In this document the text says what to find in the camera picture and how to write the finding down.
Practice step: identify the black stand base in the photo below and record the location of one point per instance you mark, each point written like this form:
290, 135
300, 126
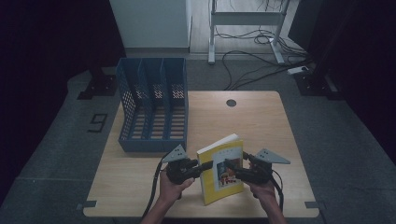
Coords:
101, 85
314, 85

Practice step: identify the white desk frame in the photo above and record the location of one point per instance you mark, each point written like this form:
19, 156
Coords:
246, 18

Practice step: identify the white power strip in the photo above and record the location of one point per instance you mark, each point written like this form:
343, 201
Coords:
297, 70

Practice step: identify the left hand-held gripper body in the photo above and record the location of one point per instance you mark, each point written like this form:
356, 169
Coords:
179, 169

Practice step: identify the person's right hand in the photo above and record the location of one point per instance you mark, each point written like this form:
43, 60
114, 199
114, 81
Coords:
263, 191

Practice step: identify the dark round table grommet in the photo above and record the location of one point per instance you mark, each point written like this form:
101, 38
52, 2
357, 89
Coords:
231, 103

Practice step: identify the person's left hand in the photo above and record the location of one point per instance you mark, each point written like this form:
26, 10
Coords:
172, 191

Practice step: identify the dark curtain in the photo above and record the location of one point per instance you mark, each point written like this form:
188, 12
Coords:
40, 62
358, 62

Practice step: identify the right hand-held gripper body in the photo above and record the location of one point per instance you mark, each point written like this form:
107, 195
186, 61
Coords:
261, 171

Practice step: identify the white cabinet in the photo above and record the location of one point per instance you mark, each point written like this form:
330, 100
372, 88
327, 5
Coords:
152, 25

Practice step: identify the yellow book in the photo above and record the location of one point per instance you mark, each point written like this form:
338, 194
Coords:
222, 183

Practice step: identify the blue file rack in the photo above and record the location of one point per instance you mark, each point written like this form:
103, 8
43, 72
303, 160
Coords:
152, 124

